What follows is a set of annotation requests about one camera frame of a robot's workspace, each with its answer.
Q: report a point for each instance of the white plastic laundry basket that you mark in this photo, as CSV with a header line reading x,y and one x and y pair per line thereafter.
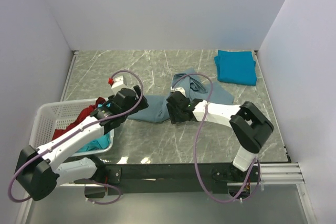
x,y
55,116

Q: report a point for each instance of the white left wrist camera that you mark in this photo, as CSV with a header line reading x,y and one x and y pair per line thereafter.
x,y
117,83

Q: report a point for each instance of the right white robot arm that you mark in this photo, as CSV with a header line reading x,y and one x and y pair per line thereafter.
x,y
251,127

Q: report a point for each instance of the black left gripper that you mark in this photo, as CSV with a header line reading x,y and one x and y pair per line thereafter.
x,y
139,97

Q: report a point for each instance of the folded teal t-shirt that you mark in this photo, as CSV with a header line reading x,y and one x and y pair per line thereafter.
x,y
237,67

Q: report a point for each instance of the dark red t-shirt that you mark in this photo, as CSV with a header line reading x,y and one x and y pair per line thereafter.
x,y
82,115

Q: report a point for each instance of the black base crossbar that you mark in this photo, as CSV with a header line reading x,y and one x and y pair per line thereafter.
x,y
174,178

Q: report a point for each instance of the grey-blue t-shirt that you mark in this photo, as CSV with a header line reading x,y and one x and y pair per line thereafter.
x,y
157,111

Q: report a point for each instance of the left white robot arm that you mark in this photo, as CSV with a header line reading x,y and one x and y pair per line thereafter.
x,y
36,167

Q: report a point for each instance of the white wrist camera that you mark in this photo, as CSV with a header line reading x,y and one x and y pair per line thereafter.
x,y
178,89
117,83

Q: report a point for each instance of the teal t-shirt in basket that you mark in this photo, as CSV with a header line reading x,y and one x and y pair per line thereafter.
x,y
98,144

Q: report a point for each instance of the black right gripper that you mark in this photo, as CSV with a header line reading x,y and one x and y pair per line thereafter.
x,y
172,109

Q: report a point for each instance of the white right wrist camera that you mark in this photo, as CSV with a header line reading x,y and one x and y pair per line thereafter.
x,y
178,89

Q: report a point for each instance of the aluminium frame rail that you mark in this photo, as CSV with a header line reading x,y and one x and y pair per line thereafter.
x,y
79,172

